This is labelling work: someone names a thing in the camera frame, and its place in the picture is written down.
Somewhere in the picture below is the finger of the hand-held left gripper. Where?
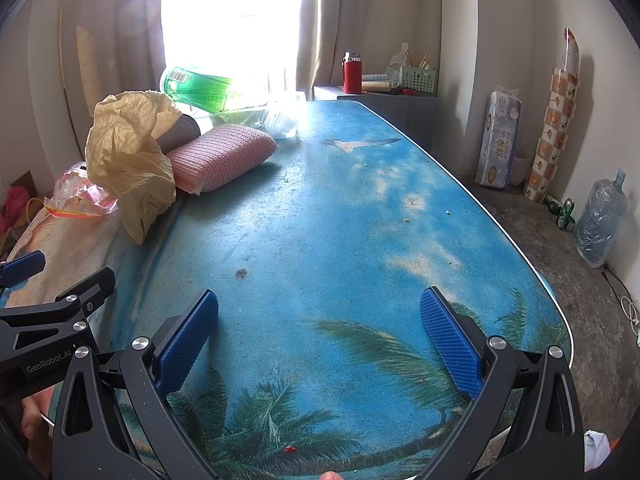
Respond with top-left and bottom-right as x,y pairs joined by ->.
0,250 -> 47,288
0,266 -> 117,361

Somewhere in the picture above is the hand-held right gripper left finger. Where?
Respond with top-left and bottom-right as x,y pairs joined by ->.
52,288 -> 220,480

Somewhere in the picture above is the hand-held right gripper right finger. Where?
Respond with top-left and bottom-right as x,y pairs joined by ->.
419,286 -> 586,480

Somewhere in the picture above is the clear zip bag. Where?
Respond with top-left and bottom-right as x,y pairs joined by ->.
43,161 -> 120,219

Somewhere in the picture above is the green plastic bottle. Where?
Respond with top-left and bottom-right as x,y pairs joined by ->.
160,64 -> 261,114

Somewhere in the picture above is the person's left hand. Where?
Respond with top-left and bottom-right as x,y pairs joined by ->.
22,393 -> 54,478

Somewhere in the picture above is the pink plastic bag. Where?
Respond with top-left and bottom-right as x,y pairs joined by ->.
0,185 -> 32,235

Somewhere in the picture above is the crumpled yellow plastic bag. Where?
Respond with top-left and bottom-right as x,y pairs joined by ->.
84,90 -> 184,246

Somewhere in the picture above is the green drink can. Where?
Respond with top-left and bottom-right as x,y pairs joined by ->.
557,198 -> 577,231

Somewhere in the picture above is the large white plastic bag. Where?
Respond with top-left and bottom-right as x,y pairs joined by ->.
584,429 -> 613,472

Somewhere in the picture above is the grey cup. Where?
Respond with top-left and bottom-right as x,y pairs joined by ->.
154,113 -> 202,155

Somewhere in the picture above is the white waste bin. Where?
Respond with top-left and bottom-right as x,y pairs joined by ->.
513,154 -> 534,187

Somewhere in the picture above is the pink knitted sponge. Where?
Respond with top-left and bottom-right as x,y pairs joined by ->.
166,124 -> 279,196

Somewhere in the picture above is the empty blue water jug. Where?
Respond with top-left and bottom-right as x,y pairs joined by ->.
572,168 -> 629,269

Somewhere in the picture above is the toilet paper pack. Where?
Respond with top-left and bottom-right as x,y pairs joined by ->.
474,85 -> 522,189

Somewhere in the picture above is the grey cabinet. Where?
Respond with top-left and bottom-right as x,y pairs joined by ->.
312,85 -> 440,153

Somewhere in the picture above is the crushed clear plastic bottle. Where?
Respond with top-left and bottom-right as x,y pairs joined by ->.
194,92 -> 307,141

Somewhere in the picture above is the beige curtain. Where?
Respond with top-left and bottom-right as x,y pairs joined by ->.
59,0 -> 167,161
299,0 -> 442,97

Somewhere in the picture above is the patterned wallpaper roll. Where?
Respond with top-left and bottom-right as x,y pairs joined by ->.
522,27 -> 582,204

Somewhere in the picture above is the green plastic basket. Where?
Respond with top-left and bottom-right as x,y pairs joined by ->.
399,64 -> 437,97

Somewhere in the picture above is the red thermos bottle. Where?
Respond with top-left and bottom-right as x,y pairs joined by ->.
342,51 -> 362,95

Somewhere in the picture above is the small white plastic bag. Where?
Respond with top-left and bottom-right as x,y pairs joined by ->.
387,42 -> 412,70

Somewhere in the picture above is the white cable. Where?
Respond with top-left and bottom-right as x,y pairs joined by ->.
619,296 -> 640,347

